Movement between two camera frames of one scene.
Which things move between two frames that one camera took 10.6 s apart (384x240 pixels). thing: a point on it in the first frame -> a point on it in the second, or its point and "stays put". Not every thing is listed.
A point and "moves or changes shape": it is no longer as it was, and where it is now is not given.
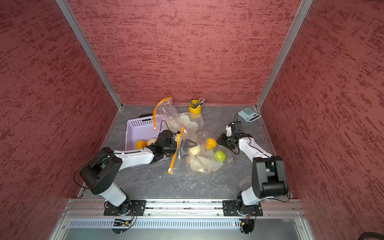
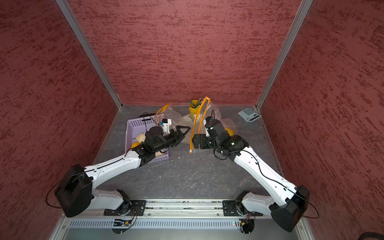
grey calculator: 249,115 stays put
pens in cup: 199,103 stays put
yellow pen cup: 195,111 stays put
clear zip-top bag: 165,110 moves or changes shape
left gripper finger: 186,143 -> 178,128
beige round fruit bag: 151,141 moves or changes shape
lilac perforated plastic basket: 144,128 stays put
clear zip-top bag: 208,156 -> 208,108
